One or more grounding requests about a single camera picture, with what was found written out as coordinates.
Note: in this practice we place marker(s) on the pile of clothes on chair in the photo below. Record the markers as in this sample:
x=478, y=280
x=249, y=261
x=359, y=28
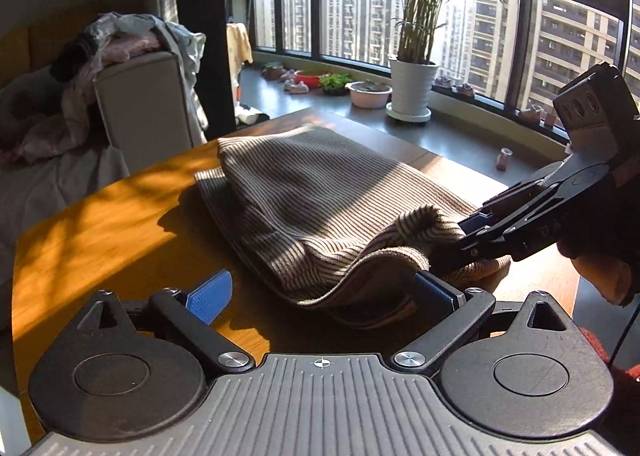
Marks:
x=113, y=38

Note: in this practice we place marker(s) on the beige striped sweater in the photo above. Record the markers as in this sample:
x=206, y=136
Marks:
x=329, y=224

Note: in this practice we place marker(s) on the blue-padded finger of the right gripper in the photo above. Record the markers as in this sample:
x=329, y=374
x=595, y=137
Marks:
x=478, y=221

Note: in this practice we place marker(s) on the red flower pot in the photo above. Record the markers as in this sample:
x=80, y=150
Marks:
x=311, y=79

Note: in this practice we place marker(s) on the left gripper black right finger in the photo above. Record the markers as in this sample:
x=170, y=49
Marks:
x=456, y=317

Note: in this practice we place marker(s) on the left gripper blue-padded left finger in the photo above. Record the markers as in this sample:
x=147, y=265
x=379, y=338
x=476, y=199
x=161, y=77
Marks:
x=186, y=317

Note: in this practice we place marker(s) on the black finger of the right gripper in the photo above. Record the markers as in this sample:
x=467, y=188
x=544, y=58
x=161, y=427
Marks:
x=451, y=256

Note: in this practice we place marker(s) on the grey covered sofa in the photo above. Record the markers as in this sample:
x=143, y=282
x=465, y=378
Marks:
x=32, y=192

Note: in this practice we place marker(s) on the white upright vacuum cleaner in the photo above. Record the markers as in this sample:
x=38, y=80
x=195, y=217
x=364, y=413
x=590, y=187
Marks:
x=239, y=53

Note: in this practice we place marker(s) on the beige upholstered chair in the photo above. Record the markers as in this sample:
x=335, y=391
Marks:
x=146, y=110

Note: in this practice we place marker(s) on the small green potted plant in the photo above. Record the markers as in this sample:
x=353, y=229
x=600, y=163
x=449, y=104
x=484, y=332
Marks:
x=335, y=84

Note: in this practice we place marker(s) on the right hand on gripper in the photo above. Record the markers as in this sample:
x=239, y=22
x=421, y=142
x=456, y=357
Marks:
x=605, y=255

